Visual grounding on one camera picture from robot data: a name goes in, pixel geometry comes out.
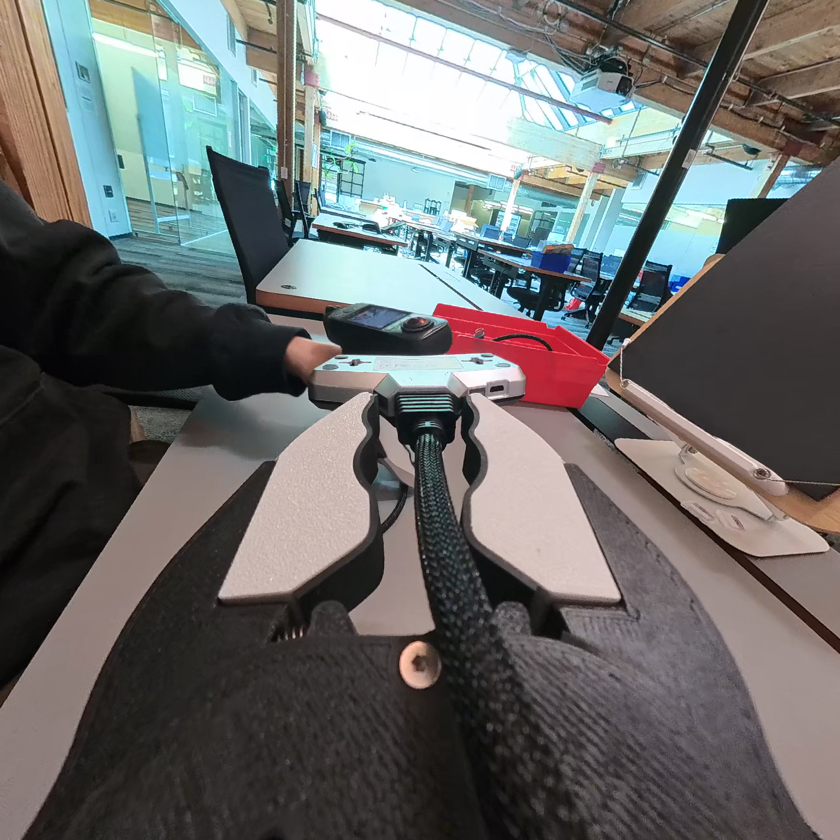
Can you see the silver usb hub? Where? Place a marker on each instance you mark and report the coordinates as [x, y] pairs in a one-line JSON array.
[[341, 384]]

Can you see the white board stand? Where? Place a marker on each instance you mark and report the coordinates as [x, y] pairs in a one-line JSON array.
[[709, 439]]

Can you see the slim wooden column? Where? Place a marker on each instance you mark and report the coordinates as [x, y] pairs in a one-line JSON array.
[[285, 98]]

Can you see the group of black office chairs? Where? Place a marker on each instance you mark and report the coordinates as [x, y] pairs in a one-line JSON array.
[[590, 275]]

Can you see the rows of office desks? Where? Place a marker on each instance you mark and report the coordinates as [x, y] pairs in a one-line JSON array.
[[459, 236]]

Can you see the glass office wall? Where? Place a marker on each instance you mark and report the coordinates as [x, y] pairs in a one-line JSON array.
[[164, 131]]

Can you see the person's black sweatshirt torso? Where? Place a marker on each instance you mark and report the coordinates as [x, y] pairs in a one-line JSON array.
[[52, 459]]

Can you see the person's left forearm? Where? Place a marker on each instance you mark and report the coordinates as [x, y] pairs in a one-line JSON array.
[[229, 341]]

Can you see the person's left hand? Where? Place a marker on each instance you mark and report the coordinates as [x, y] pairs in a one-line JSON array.
[[302, 364]]

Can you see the black monitor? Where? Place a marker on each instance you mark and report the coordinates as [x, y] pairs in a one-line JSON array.
[[748, 223]]

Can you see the black board with wooden edge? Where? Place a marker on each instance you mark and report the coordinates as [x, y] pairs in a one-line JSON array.
[[754, 361]]

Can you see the thick wooden post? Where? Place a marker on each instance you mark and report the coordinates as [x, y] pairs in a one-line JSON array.
[[39, 131]]

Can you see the black mesh office chair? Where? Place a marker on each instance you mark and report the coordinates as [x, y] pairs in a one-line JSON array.
[[249, 223]]

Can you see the white desk with wooden edge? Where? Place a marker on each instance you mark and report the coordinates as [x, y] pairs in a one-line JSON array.
[[367, 275]]

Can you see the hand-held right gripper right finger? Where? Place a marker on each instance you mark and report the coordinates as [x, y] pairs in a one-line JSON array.
[[531, 518]]

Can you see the red plastic bin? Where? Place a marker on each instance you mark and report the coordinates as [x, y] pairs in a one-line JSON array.
[[558, 374]]

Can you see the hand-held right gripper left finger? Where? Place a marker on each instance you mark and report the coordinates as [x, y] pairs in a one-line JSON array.
[[308, 512]]

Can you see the blue storage bin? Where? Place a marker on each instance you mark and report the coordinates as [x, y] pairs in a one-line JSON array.
[[551, 259]]

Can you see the black metal pole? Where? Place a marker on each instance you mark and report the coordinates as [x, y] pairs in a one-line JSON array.
[[676, 170]]

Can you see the ceiling projector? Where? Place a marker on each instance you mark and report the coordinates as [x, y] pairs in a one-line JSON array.
[[600, 88]]

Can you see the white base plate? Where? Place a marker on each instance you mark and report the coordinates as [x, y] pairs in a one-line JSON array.
[[774, 538]]

